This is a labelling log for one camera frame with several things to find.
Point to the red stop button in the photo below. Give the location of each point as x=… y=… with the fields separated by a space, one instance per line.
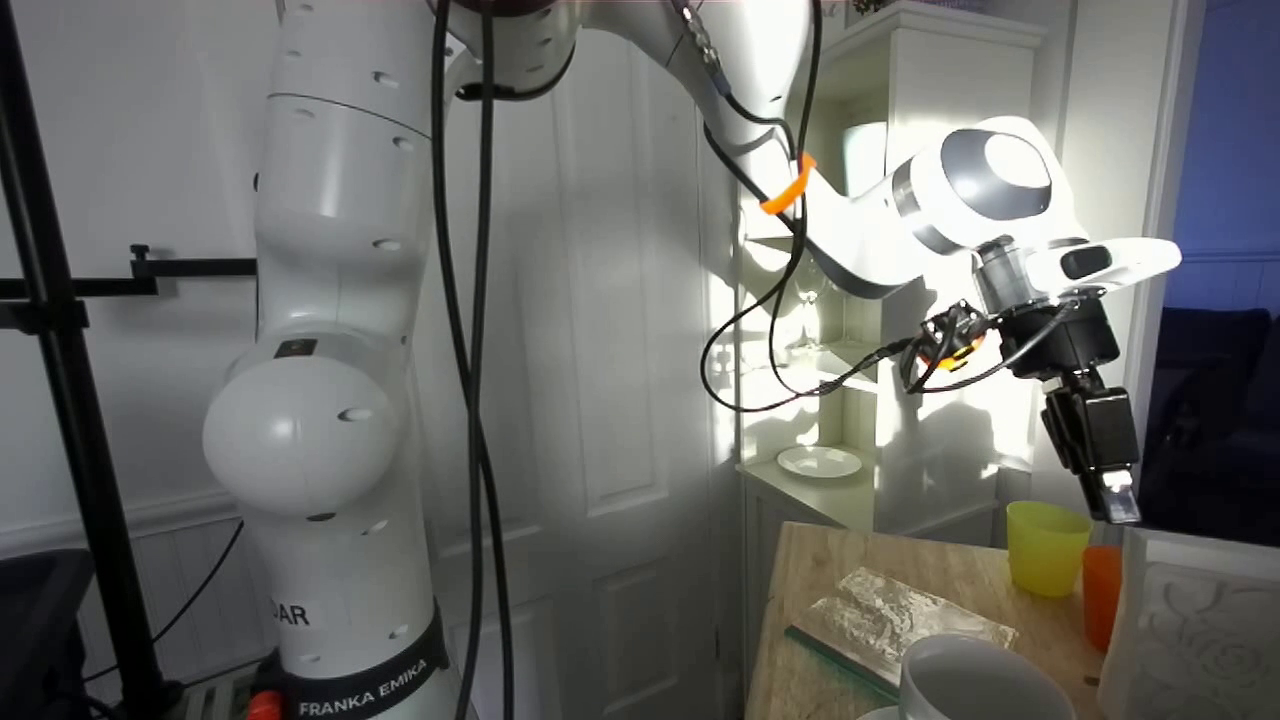
x=265 y=707

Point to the black tripod stand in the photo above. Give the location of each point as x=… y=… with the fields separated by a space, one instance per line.
x=75 y=425

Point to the yellow plastic cup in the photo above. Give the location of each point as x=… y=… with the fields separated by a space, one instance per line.
x=1045 y=550

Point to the white plate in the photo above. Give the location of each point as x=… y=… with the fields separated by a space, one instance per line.
x=820 y=462

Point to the clear plastic zip bag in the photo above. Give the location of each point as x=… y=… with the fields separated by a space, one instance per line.
x=903 y=621

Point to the white panel door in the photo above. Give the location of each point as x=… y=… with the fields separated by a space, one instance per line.
x=614 y=334

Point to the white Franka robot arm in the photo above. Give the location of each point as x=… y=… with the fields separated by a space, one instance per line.
x=334 y=265

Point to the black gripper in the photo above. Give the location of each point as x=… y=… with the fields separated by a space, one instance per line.
x=1064 y=343

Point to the orange plastic cup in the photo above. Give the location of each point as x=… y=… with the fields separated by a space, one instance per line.
x=1101 y=600

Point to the white shelf cabinet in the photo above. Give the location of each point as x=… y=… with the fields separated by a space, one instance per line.
x=920 y=80

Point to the dark sofa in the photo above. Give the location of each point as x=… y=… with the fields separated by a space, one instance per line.
x=1215 y=425

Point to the black bag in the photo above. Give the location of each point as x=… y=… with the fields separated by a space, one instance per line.
x=41 y=643

